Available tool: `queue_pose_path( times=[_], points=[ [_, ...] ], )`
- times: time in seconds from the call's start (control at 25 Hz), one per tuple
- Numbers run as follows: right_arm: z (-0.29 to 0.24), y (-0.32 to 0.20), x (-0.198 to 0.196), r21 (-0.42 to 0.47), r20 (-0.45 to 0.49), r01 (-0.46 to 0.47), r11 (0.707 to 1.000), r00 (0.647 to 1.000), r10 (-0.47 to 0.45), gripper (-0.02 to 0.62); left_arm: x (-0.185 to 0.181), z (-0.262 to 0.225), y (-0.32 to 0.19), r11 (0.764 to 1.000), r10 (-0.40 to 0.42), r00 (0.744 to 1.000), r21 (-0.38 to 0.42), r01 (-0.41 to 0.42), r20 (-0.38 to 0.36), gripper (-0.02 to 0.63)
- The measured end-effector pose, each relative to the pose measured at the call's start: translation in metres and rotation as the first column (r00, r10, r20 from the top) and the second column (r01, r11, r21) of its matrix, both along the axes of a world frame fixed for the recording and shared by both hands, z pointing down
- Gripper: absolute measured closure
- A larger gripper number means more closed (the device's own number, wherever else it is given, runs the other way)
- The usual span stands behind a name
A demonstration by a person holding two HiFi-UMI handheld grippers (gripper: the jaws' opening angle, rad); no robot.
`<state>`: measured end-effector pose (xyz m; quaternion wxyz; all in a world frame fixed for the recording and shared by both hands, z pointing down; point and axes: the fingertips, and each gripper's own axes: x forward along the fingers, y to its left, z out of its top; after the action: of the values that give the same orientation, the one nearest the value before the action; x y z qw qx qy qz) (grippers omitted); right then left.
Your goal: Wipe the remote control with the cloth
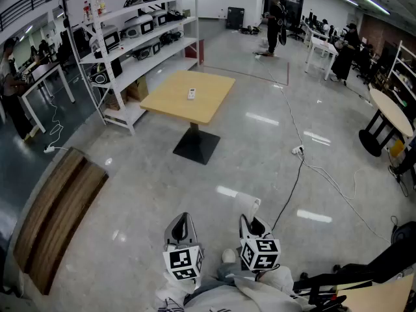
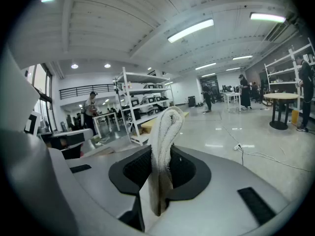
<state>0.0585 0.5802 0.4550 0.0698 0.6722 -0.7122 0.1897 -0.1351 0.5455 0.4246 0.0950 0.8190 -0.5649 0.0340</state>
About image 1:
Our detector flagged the looping white floor cable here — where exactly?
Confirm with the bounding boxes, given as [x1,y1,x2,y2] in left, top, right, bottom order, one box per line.
[302,154,391,243]

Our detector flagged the round beige table black base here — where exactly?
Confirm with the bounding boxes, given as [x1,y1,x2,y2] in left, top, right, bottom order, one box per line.
[359,88,414,157]

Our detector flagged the brown cardboard box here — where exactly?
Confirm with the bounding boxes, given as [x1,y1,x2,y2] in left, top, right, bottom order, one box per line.
[103,89,127,112]
[126,76,149,102]

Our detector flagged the black floor cable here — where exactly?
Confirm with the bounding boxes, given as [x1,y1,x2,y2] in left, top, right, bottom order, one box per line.
[271,151,306,232]

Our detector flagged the long white floor cable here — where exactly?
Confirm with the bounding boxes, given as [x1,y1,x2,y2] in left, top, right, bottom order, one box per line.
[259,57,305,149]

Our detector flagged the brown wooden bench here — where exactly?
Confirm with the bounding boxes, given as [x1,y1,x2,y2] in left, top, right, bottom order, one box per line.
[12,147,110,296]

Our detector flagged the black box appliance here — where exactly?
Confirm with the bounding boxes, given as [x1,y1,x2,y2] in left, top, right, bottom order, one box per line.
[89,58,123,86]

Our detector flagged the white cleaning cloth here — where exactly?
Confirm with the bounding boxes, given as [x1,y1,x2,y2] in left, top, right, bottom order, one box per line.
[234,192,262,221]

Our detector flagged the white metal shelf rack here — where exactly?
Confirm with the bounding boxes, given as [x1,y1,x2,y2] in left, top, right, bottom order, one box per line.
[64,0,201,136]

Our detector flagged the beige board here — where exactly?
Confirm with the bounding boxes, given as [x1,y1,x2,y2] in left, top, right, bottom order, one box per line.
[336,273,415,312]

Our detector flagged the black case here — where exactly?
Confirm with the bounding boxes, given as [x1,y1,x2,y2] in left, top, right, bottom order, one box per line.
[226,6,245,29]

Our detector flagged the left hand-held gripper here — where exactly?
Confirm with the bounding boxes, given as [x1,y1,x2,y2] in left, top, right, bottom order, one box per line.
[162,212,205,282]

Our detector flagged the white rectangular table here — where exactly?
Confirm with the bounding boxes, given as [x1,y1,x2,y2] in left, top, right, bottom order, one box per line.
[21,62,76,135]
[304,36,339,81]

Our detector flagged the yellow bag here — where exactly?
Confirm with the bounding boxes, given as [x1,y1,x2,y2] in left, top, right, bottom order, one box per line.
[389,140,406,157]

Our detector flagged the thin white cable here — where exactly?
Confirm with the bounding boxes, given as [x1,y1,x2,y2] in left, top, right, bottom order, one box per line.
[48,102,71,151]

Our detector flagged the group of grey screen appliances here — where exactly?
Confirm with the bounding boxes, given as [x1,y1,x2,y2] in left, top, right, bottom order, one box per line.
[87,0,179,61]

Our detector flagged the red floor tape line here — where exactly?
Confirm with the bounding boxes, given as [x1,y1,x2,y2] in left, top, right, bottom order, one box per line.
[203,62,291,86]

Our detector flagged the black metal stand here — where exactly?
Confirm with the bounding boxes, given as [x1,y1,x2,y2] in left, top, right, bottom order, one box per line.
[292,245,398,312]

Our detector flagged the person's legs in jeans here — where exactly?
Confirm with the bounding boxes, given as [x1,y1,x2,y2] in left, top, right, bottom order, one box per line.
[183,261,251,305]

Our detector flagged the square wooden pedestal table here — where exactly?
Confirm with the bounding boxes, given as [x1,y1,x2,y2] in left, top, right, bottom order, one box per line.
[139,70,237,166]

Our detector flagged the red cabinet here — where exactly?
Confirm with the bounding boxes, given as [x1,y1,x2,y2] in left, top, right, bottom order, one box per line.
[185,39,205,66]

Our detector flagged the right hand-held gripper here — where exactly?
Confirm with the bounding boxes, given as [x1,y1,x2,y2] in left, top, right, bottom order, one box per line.
[239,213,281,272]

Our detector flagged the person's right forearm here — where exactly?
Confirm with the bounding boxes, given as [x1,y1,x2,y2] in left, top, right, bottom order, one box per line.
[256,265,295,297]

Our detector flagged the white wire rack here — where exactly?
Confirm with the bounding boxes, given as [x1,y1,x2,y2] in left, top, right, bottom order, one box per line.
[386,40,416,110]

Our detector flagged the person's left forearm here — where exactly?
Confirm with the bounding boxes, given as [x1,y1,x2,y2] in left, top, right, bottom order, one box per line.
[157,270,201,302]

